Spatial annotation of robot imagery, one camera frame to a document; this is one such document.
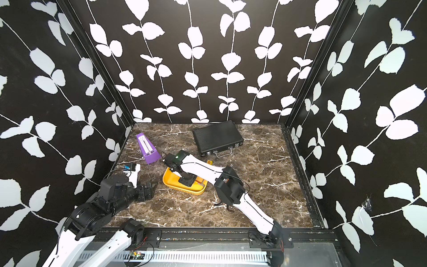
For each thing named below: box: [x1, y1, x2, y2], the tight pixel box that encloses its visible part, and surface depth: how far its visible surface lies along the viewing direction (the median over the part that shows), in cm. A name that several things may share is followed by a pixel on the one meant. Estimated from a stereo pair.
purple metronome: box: [136, 132, 161, 165], surface depth 97 cm
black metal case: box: [192, 120, 245, 158], surface depth 106 cm
